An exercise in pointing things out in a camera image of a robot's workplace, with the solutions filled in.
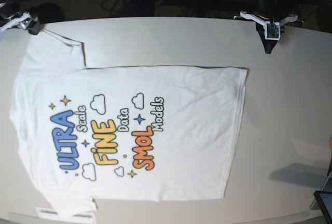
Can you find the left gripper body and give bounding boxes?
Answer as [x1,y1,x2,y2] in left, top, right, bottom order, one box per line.
[233,0,303,37]

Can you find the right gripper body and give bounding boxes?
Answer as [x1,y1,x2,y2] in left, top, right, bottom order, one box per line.
[1,3,36,33]

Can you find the white printed T-shirt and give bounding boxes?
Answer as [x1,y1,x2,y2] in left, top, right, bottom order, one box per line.
[9,30,247,216]

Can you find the black tablet screen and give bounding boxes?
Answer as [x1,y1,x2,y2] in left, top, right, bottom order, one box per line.
[314,191,332,224]

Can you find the white paper label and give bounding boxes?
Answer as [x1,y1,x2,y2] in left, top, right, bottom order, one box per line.
[36,207,96,223]

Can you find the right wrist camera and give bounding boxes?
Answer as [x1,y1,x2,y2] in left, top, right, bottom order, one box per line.
[265,22,281,40]

